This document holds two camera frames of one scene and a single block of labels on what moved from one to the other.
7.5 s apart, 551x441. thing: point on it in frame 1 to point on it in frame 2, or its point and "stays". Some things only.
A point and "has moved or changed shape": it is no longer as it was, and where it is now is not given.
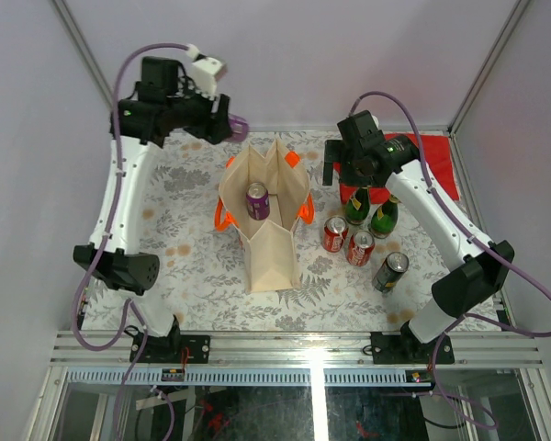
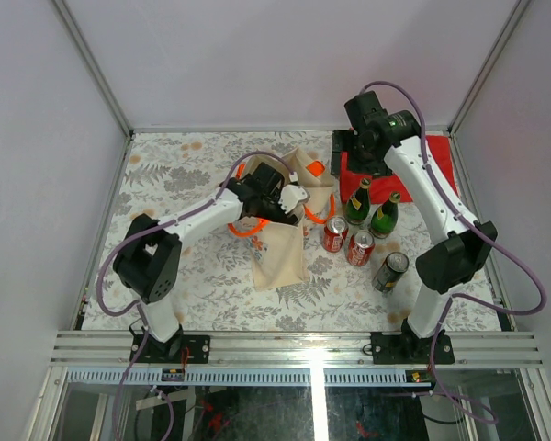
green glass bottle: [358, 206] stays
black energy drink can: [393, 266] stays
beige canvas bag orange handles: [264, 197] has moved or changed shape
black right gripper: [333, 149] to [343, 140]
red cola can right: [360, 248] stays
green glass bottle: [385, 218] stays
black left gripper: [212, 128] to [281, 215]
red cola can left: [335, 231] stays
